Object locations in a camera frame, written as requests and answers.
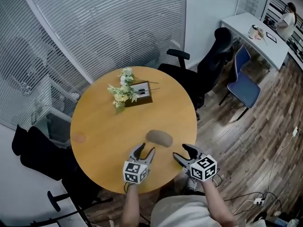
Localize black framed desk sign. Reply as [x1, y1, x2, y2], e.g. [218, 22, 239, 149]
[266, 31, 278, 43]

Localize black power cable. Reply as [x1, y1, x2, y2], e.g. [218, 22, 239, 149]
[223, 192, 282, 216]

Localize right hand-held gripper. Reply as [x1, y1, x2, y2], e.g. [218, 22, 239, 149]
[172, 143, 218, 182]

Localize small pink flowers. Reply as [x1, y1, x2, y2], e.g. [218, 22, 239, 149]
[258, 27, 268, 46]

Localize person's left forearm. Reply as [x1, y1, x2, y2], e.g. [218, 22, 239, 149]
[122, 183, 143, 227]

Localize black metal stand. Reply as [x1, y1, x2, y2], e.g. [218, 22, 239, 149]
[0, 190, 114, 227]

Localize black metal railing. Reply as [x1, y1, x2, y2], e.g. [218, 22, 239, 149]
[264, 0, 303, 47]

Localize person's grey shoe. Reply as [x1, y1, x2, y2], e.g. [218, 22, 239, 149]
[187, 176, 198, 191]

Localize grey zippered fabric case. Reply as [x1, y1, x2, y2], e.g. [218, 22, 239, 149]
[145, 129, 174, 148]

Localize white yellow flower bouquet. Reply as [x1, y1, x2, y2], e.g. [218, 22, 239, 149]
[107, 67, 160, 114]

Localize blue padded chair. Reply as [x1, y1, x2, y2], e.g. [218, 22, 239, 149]
[219, 44, 261, 121]

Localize white rectangular desk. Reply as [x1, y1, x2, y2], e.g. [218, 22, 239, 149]
[220, 12, 290, 71]

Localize brown wooden tissue box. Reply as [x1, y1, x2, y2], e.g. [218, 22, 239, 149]
[125, 80, 154, 108]

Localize person's white t-shirt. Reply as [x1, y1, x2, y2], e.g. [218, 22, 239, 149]
[151, 194, 239, 227]

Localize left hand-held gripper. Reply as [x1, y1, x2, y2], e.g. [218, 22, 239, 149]
[122, 142, 156, 185]

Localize white insulated cup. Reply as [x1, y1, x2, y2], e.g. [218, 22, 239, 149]
[248, 24, 259, 40]

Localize black mesh office chair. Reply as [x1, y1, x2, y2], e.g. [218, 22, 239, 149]
[11, 124, 113, 212]
[157, 27, 234, 120]

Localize white cable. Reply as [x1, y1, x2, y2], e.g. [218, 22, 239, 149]
[267, 136, 295, 198]

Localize person's right forearm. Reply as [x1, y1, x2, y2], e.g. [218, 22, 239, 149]
[201, 179, 237, 227]

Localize blue bag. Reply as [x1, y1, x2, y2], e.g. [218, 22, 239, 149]
[272, 218, 303, 227]

